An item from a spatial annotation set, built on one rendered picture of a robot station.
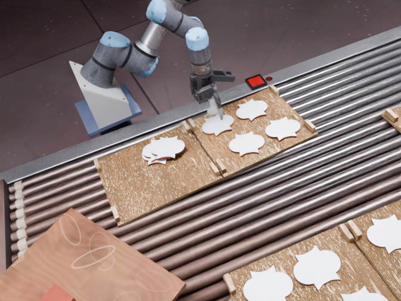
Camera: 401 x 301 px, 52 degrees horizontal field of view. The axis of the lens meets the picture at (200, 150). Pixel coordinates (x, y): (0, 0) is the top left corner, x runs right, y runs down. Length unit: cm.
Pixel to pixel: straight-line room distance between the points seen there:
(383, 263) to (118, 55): 131
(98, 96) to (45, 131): 174
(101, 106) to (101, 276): 87
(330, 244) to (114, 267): 66
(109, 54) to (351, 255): 125
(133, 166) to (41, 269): 52
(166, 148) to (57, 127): 203
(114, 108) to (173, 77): 177
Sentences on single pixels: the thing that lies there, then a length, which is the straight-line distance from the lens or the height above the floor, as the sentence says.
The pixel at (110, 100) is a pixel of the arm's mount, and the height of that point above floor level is 100.
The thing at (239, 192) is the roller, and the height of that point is 92.
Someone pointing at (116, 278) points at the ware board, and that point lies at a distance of 126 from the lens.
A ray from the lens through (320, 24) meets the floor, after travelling 410.
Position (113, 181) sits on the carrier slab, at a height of 94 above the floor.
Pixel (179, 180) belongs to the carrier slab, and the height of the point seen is 94.
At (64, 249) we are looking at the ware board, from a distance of 138.
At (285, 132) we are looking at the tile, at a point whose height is 95.
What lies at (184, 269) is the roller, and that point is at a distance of 135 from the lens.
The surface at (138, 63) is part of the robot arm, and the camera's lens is 190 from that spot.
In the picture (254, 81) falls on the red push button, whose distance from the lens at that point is 191.
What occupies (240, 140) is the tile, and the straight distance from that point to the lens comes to 161.
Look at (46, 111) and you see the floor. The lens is 376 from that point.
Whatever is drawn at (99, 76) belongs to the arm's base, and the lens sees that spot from 189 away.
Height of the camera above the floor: 210
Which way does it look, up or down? 46 degrees down
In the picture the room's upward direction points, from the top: 13 degrees counter-clockwise
